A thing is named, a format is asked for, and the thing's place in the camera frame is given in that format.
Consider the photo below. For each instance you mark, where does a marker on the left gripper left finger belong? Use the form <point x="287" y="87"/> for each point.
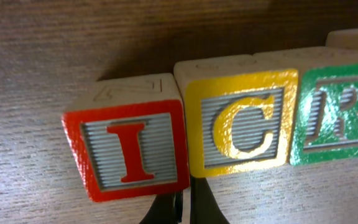
<point x="165" y="209"/>

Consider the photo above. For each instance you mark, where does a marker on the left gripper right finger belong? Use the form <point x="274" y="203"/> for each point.
<point x="204" y="208"/>

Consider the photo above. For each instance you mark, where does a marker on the red I block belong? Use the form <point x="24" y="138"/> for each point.
<point x="128" y="137"/>

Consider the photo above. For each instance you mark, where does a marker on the yellow C block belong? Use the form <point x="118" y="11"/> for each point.
<point x="239" y="113"/>

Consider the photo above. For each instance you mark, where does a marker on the green R block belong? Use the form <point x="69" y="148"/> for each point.
<point x="326" y="126"/>

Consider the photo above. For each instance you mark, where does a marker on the red A block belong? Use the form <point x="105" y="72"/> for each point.
<point x="343" y="39"/>

